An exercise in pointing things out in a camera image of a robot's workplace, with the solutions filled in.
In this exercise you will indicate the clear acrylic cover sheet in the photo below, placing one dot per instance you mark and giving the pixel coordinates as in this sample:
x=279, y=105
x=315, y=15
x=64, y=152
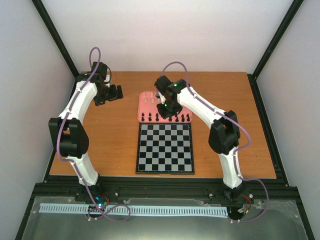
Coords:
x=276, y=220

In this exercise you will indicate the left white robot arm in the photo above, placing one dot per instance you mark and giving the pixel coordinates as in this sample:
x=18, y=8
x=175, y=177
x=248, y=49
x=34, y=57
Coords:
x=68, y=135

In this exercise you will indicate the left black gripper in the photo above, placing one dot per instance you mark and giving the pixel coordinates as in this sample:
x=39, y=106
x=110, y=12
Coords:
x=98, y=100

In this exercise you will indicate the left black corner post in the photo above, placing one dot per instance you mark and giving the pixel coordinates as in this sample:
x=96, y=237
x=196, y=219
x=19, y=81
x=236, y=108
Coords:
x=44, y=15

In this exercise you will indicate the left controller circuit board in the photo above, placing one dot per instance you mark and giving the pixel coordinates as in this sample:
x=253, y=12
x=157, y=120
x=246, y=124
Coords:
x=102, y=201

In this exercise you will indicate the light blue slotted cable duct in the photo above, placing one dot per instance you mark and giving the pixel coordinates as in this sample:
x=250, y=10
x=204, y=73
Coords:
x=136, y=210

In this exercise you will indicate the right black corner post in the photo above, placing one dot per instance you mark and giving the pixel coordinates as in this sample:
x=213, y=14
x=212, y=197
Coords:
x=280, y=31

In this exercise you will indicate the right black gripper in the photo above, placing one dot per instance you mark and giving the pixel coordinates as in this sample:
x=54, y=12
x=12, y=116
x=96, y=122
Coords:
x=166, y=115

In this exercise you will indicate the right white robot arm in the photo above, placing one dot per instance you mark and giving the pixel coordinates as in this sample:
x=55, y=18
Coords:
x=224, y=132

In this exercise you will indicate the black corner post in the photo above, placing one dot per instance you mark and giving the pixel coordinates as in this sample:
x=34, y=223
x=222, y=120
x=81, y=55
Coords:
x=280, y=31
x=44, y=15

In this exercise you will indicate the pink plastic tray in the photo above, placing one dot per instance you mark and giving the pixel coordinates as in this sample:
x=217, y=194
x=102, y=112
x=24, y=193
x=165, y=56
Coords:
x=185, y=116

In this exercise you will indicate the black white chessboard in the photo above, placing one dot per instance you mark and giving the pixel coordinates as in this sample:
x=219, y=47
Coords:
x=165, y=148

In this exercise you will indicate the black aluminium frame base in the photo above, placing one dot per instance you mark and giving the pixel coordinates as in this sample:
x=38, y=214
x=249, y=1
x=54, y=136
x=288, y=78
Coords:
x=169, y=188

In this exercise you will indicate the black rook chess piece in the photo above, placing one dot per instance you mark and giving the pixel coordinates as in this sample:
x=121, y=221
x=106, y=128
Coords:
x=143, y=117

